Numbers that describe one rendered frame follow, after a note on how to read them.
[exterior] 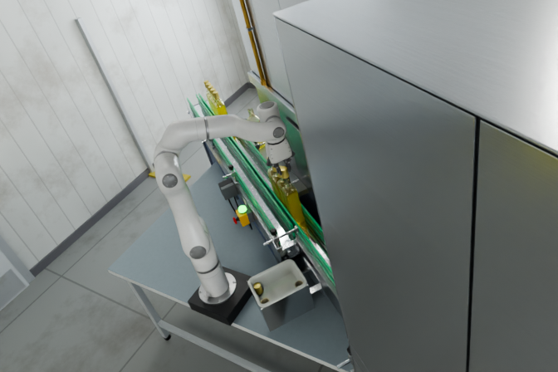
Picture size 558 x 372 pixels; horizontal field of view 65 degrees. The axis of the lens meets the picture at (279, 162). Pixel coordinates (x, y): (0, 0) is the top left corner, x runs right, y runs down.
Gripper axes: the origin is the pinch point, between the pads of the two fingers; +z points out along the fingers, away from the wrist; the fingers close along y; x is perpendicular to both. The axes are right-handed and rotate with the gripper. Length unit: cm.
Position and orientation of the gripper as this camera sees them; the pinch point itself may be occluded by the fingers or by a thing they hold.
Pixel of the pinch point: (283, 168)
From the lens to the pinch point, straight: 191.2
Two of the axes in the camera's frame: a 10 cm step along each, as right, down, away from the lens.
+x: 3.8, 4.6, -8.0
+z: 2.2, 8.0, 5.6
